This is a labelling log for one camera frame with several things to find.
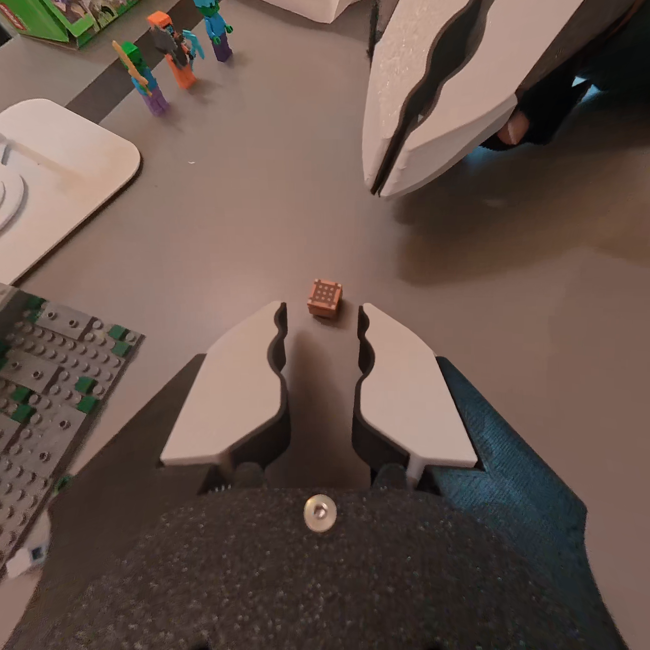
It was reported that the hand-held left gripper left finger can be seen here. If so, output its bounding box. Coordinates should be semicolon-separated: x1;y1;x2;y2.
160;301;291;473

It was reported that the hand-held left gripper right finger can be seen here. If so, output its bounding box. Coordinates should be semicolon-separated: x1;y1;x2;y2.
352;303;479;489

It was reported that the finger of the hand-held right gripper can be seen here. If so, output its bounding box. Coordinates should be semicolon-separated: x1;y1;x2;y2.
380;0;635;198
362;0;483;197

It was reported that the brown crate brick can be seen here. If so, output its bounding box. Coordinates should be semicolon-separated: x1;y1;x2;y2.
307;278;343;320

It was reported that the grey desk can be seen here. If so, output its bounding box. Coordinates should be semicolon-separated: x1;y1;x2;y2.
0;0;650;650

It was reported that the person's right hand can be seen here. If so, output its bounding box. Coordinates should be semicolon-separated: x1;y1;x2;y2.
498;108;530;146

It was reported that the grey brick building model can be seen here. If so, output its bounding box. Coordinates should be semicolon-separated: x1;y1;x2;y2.
0;284;145;564

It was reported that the teal-helmet minifigure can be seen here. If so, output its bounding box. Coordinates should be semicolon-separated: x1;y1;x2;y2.
193;0;234;63

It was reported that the orange minifigure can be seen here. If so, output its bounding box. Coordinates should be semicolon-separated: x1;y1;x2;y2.
146;11;206;91

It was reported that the green-headed minifigure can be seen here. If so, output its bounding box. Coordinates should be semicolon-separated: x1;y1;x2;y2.
112;41;171;117

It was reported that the white stand with wooden tray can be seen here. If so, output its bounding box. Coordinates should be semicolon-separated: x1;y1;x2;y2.
0;99;141;285

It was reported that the pictured green toy box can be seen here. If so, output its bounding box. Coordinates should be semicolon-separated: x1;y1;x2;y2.
43;0;142;50

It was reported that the green logo toy box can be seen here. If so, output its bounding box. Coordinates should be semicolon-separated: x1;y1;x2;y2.
0;0;69;42

